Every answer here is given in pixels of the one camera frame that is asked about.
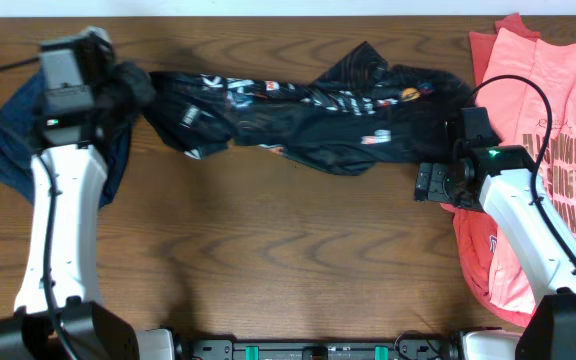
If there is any black printed cycling jersey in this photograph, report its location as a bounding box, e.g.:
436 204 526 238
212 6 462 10
142 42 471 176

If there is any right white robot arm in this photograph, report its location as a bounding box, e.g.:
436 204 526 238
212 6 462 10
414 107 576 359

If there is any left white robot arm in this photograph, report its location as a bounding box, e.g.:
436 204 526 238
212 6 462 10
0 28 154 359

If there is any coral red t-shirt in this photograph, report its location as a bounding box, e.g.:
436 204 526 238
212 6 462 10
443 31 533 327

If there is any light pink printed t-shirt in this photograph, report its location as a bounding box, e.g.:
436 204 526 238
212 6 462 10
475 27 576 315

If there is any folded navy blue garment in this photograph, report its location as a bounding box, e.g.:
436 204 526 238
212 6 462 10
0 73 136 207

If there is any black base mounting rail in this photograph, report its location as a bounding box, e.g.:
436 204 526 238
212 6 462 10
137 327 519 360

